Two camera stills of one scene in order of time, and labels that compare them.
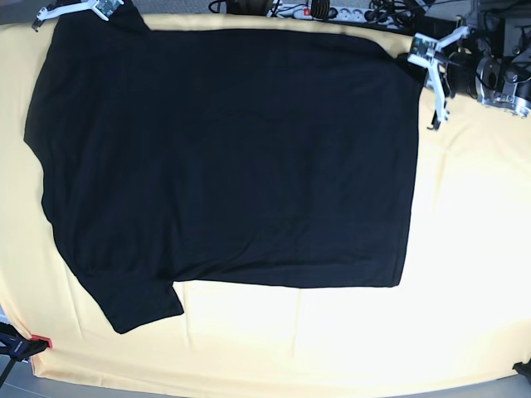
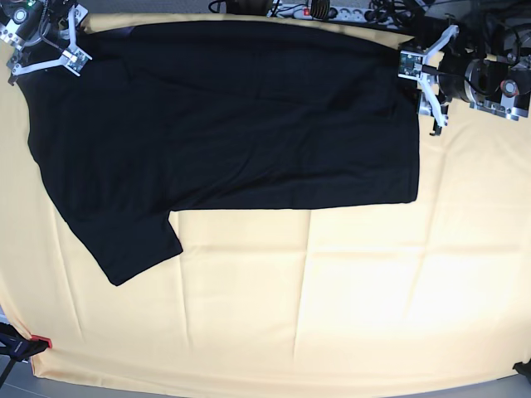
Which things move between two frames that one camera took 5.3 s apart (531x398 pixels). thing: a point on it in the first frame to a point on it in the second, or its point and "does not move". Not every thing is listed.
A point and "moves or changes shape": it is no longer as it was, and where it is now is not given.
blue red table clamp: (17, 347) does not move
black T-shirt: (229, 156) moves or changes shape
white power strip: (343, 14) does not move
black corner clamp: (523, 369) does not move
